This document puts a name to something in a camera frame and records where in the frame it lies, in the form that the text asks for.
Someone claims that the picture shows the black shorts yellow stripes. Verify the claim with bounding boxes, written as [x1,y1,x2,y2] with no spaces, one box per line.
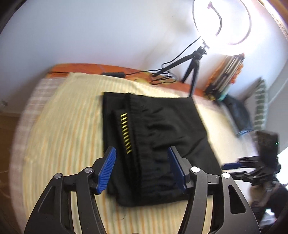
[103,92,222,207]

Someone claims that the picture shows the person right hand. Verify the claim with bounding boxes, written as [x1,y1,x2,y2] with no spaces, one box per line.
[249,181,280,206]

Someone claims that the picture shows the blue folded jeans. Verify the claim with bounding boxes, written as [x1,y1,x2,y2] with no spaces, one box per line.
[236,128,253,137]

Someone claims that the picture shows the dark grey folded pants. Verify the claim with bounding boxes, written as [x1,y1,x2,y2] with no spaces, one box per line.
[222,94,254,134]

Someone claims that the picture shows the green white patterned pillow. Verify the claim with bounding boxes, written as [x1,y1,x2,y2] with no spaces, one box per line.
[245,78,269,132]

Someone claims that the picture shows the yellow striped towel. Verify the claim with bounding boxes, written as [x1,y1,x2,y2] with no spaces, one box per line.
[21,72,248,234]

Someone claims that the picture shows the orange floral mattress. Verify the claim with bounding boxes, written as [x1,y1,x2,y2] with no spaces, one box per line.
[46,63,206,96]

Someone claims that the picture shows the black mini tripod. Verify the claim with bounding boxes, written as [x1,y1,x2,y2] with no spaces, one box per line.
[152,46,206,97]

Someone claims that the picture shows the black power cable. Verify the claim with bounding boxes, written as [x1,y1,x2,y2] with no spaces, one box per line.
[50,37,202,85]

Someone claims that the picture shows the white ring light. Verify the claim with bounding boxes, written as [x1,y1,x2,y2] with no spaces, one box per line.
[192,1,252,56]

